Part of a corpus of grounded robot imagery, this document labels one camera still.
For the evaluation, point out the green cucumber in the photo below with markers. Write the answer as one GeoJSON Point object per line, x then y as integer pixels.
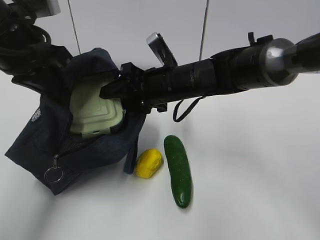
{"type": "Point", "coordinates": [179, 170]}

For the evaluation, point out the yellow lemon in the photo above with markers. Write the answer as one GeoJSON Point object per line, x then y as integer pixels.
{"type": "Point", "coordinates": [148, 163]}

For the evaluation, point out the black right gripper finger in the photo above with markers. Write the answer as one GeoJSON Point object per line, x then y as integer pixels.
{"type": "Point", "coordinates": [117, 89]}

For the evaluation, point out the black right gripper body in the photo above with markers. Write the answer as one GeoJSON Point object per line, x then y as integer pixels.
{"type": "Point", "coordinates": [169, 84]}

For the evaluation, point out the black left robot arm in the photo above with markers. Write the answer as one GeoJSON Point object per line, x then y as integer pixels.
{"type": "Point", "coordinates": [27, 53]}

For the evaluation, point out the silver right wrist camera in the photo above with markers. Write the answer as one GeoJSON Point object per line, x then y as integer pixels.
{"type": "Point", "coordinates": [161, 50]}

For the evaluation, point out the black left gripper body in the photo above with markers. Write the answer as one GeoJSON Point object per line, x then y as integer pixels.
{"type": "Point", "coordinates": [47, 78]}

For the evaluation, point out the green lidded glass lunch box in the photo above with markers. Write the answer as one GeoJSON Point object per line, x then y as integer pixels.
{"type": "Point", "coordinates": [91, 114]}

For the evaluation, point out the navy blue fabric lunch bag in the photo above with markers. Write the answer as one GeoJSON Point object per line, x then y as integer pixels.
{"type": "Point", "coordinates": [46, 147]}

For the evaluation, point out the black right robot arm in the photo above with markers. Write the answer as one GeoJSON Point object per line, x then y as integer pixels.
{"type": "Point", "coordinates": [267, 62]}

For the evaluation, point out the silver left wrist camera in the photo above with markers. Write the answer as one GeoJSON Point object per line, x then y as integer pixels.
{"type": "Point", "coordinates": [46, 8]}

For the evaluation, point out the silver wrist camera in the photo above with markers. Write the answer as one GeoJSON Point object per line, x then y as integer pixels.
{"type": "Point", "coordinates": [161, 50]}
{"type": "Point", "coordinates": [46, 8]}

